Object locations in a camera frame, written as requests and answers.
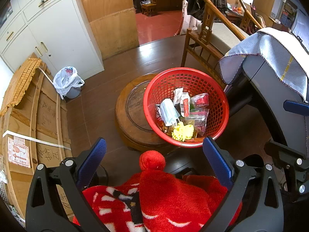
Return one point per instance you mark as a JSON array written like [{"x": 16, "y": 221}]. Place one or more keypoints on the red white carton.
[{"x": 185, "y": 105}]

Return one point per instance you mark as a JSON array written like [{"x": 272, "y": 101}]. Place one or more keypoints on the red fuzzy clothing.
[{"x": 169, "y": 193}]

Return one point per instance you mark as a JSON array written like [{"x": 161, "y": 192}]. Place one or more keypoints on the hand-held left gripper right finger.
[{"x": 217, "y": 159}]

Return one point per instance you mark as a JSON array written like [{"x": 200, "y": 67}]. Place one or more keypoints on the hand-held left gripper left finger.
[{"x": 93, "y": 157}]

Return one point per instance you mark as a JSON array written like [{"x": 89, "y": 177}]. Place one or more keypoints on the red plastic basket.
[{"x": 154, "y": 87}]

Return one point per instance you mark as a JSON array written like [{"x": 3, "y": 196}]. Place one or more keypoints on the small wooden chair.
[{"x": 148, "y": 8}]

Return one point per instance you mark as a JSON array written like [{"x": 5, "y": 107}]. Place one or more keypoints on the wooden door panel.
[{"x": 108, "y": 12}]

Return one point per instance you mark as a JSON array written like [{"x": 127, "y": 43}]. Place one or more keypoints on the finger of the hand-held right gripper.
[
  {"x": 295, "y": 106},
  {"x": 289, "y": 157}
]

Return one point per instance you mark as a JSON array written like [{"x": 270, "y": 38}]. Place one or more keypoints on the white plastic wrapper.
[{"x": 177, "y": 95}]

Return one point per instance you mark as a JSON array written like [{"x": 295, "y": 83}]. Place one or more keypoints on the round wooden stool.
[{"x": 135, "y": 106}]

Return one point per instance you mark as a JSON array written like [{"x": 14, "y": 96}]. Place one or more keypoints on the clear red packet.
[{"x": 199, "y": 100}]

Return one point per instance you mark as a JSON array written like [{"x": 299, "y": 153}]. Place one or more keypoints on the grey bin with plastic bag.
[{"x": 65, "y": 79}]

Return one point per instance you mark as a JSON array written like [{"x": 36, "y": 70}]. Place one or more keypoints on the wooden armchair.
[{"x": 205, "y": 29}]

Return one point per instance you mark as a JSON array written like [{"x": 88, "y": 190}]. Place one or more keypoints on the grey chair cushion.
[{"x": 227, "y": 38}]

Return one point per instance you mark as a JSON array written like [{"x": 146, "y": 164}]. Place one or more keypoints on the clear pink snack bag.
[{"x": 196, "y": 119}]

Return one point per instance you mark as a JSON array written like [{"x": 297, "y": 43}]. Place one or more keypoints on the tan fringed seat mat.
[{"x": 21, "y": 82}]

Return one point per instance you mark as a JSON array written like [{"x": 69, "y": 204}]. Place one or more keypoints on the white metal cabinet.
[{"x": 62, "y": 36}]

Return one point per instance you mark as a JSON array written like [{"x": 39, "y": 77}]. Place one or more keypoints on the purple printed tablecloth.
[{"x": 272, "y": 53}]

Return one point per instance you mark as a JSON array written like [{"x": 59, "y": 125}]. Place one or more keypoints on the large cardboard box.
[{"x": 45, "y": 125}]

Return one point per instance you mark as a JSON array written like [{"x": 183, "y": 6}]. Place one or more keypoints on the yellow foam net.
[{"x": 182, "y": 131}]

